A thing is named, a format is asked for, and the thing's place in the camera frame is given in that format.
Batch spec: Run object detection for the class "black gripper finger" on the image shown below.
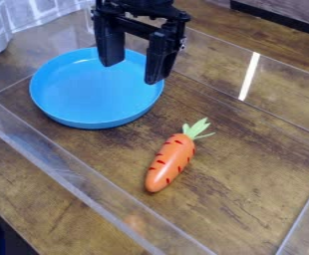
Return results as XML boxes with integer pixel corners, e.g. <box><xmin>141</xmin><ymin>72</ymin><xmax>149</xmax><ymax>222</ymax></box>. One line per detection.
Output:
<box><xmin>93</xmin><ymin>14</ymin><xmax>125</xmax><ymax>67</ymax></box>
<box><xmin>145</xmin><ymin>21</ymin><xmax>184</xmax><ymax>85</ymax></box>

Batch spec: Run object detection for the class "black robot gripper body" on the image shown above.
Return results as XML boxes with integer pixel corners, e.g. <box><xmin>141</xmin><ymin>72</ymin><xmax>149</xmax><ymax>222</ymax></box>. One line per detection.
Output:
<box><xmin>92</xmin><ymin>0</ymin><xmax>189</xmax><ymax>35</ymax></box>

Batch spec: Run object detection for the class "orange toy carrot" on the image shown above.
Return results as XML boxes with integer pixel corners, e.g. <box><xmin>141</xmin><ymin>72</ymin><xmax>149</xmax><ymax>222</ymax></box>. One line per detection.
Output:
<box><xmin>144</xmin><ymin>118</ymin><xmax>212</xmax><ymax>192</ymax></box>

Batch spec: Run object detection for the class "blue round tray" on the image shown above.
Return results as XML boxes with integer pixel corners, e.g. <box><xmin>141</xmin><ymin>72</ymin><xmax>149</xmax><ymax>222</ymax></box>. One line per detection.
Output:
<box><xmin>29</xmin><ymin>48</ymin><xmax>164</xmax><ymax>129</ymax></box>

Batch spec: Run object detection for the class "dark background board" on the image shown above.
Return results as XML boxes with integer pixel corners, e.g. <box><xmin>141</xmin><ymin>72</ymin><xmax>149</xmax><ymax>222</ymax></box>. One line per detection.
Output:
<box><xmin>229</xmin><ymin>0</ymin><xmax>309</xmax><ymax>34</ymax></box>

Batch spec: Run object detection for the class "clear acrylic enclosure wall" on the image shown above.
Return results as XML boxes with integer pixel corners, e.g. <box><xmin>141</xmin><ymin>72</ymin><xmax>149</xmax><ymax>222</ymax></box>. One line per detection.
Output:
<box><xmin>0</xmin><ymin>0</ymin><xmax>309</xmax><ymax>255</ymax></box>

